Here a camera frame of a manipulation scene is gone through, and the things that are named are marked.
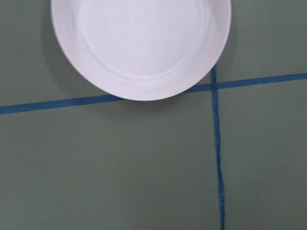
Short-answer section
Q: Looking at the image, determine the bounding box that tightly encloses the pink plate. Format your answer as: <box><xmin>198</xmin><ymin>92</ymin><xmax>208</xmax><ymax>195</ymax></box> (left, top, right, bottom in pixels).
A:
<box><xmin>50</xmin><ymin>0</ymin><xmax>232</xmax><ymax>101</ymax></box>

